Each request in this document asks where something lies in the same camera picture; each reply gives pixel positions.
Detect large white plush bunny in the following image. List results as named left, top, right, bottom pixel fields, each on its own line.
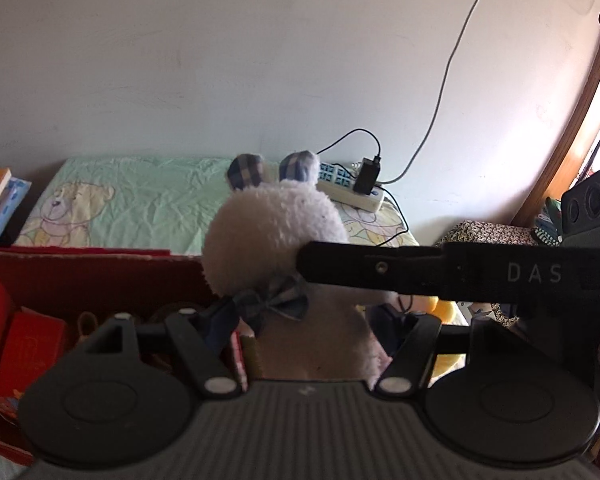
left=201, top=151, right=396, bottom=385

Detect yellow tiger plush toy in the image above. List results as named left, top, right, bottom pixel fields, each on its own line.
left=412, top=296, right=468, bottom=386

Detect floral patterned pillow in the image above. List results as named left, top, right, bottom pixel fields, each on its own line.
left=434, top=220, right=536, bottom=246

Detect red cardboard box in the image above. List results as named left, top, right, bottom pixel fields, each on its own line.
left=0, top=247, right=214, bottom=466

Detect green cartoon bear bedsheet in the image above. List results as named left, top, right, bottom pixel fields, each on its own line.
left=16, top=157, right=416, bottom=255

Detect black charger adapter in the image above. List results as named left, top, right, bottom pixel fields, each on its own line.
left=353, top=155, right=381, bottom=195

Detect blue patterned book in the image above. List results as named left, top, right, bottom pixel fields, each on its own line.
left=0, top=177, right=31, bottom=236

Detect white power strip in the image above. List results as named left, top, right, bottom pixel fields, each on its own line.
left=316, top=162, right=385, bottom=212

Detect wooden door frame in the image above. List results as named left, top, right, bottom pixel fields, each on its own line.
left=510, top=41, right=600, bottom=226

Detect black charger cable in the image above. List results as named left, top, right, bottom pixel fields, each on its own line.
left=315, top=128, right=415, bottom=313

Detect grey power strip cord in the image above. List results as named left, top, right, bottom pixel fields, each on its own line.
left=377, top=0, right=492, bottom=187

